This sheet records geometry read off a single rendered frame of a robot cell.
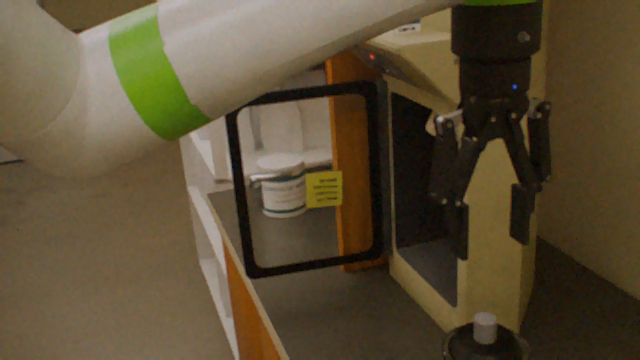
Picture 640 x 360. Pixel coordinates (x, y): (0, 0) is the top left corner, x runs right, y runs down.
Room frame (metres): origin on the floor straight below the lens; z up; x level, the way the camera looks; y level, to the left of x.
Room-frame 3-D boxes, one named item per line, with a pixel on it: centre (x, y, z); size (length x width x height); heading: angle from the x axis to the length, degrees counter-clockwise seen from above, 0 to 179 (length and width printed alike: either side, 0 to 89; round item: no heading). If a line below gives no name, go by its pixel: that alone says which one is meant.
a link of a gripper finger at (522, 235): (0.68, -0.24, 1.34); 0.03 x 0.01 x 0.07; 17
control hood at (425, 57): (1.08, -0.14, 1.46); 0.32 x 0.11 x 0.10; 17
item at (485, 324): (0.67, -0.20, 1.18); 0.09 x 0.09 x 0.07
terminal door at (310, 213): (1.21, 0.02, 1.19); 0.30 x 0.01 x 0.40; 100
